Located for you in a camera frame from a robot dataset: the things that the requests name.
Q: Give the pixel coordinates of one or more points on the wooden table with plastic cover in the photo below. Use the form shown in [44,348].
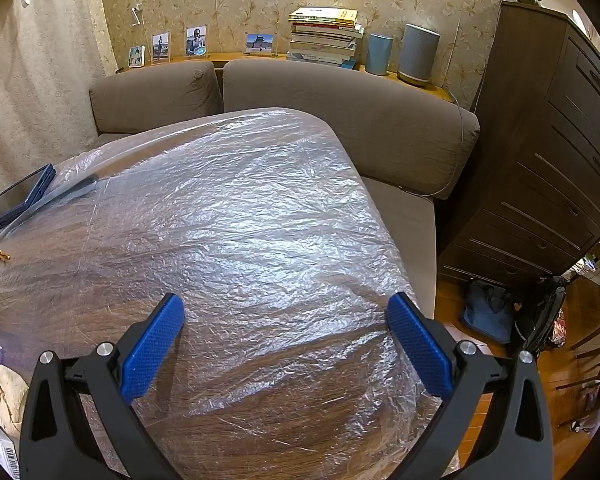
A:
[255,210]

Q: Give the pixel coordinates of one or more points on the building photo frame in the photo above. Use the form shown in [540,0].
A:
[259,44]

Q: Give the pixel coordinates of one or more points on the dark blue tablet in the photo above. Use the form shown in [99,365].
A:
[10,205]

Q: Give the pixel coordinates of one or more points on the grey cylinder speaker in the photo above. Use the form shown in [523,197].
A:
[418,55]

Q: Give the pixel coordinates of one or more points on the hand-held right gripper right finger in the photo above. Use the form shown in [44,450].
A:
[420,347]

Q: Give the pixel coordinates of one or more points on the small portrait photo frame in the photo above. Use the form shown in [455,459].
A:
[137,57]

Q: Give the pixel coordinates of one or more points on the standing figure photo frame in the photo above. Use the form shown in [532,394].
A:
[161,48]

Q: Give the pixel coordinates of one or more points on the stack of books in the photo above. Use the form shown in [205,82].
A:
[322,37]

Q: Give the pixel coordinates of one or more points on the black backpack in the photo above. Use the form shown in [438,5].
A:
[542,315]

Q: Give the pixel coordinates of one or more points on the cream paper towel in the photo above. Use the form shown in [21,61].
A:
[10,392]

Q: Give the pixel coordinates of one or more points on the brown fabric sofa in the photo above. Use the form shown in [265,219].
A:
[380,125]

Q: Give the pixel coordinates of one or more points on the beige patterned curtain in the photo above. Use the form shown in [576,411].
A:
[30,110]

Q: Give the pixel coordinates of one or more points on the sunglasses portrait photo frame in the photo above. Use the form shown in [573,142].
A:
[196,41]

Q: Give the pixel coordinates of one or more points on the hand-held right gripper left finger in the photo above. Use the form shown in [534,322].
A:
[150,347]

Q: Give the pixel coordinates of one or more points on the white barcode box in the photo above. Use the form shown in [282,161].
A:
[0,452]

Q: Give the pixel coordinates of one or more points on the blue bag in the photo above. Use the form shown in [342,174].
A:
[487,310]

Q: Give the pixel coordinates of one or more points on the dark wooden cabinet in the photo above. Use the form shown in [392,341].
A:
[555,160]

